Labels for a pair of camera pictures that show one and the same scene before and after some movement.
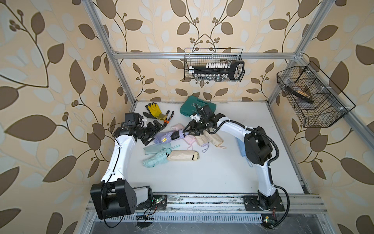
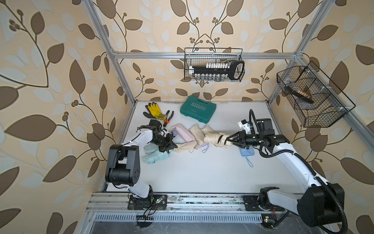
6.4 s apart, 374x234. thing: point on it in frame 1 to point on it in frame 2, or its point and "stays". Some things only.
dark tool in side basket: x=295 y=93 stays
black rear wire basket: x=200 y=56 stays
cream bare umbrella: x=181 y=155 to x=217 y=139
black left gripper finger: x=147 y=140 to x=164 y=148
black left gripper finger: x=158 y=126 to x=171 y=146
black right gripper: x=193 y=124 to x=238 y=137
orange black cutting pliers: x=167 y=121 stays
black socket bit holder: x=218 y=71 stays
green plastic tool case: x=187 y=107 stays
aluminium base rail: x=234 y=202 stays
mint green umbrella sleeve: x=154 y=149 stays
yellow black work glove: x=154 y=112 stays
